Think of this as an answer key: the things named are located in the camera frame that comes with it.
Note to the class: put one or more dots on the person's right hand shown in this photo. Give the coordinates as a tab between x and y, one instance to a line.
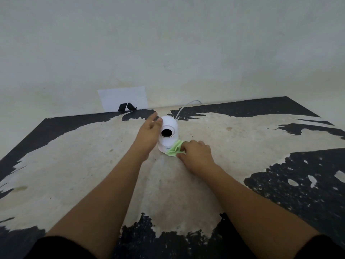
198	159

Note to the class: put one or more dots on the person's left hand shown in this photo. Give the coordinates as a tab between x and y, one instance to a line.
147	137

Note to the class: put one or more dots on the person's left thumb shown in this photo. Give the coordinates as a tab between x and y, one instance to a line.
159	122

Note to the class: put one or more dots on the person's right thumb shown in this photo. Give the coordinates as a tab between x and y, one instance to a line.
181	155

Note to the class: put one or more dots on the light green cleaning cloth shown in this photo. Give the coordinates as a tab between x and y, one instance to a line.
174	149

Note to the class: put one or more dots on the white dome security camera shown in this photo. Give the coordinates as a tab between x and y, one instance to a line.
169	124

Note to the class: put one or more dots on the person's right forearm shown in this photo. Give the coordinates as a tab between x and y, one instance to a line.
250	213

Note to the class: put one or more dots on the person's left forearm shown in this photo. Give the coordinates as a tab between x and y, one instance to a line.
107	202

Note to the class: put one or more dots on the white card with black logo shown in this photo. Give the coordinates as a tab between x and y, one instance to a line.
121	97

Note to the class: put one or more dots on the black sleeve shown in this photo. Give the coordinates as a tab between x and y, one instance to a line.
59	248
320	248

